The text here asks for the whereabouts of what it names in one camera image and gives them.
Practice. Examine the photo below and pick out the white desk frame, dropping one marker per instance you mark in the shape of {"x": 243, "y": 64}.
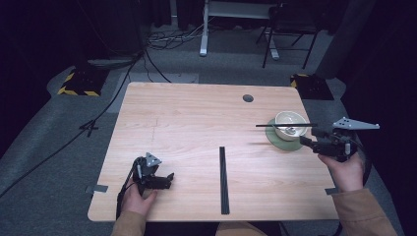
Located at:
{"x": 204, "y": 36}

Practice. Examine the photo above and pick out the yellow black striped base plate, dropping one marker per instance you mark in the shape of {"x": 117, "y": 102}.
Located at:
{"x": 82, "y": 85}
{"x": 311, "y": 87}

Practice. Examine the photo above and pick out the person's right hand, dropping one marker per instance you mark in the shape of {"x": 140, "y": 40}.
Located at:
{"x": 349, "y": 175}

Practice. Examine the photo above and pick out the small grey spoon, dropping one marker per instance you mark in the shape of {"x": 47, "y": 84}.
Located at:
{"x": 290, "y": 130}

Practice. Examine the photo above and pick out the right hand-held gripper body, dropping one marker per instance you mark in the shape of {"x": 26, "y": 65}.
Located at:
{"x": 337, "y": 146}

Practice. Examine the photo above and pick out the black chair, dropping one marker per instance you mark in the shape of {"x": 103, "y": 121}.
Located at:
{"x": 288, "y": 29}

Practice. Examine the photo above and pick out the person's legs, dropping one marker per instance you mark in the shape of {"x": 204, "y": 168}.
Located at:
{"x": 241, "y": 229}

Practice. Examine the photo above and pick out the grey tape piece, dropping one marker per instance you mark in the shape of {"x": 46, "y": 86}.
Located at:
{"x": 98, "y": 188}
{"x": 331, "y": 191}

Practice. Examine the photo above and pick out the grey table grommet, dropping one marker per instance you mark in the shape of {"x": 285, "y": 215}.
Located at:
{"x": 248, "y": 98}

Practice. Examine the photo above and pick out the green saucer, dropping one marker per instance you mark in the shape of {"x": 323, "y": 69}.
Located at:
{"x": 273, "y": 139}

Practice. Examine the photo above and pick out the person's left hand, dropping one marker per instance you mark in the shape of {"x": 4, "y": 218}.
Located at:
{"x": 136, "y": 201}

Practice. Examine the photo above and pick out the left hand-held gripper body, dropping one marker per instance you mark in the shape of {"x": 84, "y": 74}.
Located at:
{"x": 149, "y": 168}

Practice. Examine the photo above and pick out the pale ceramic bowl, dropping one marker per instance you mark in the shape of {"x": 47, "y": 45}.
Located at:
{"x": 295, "y": 118}

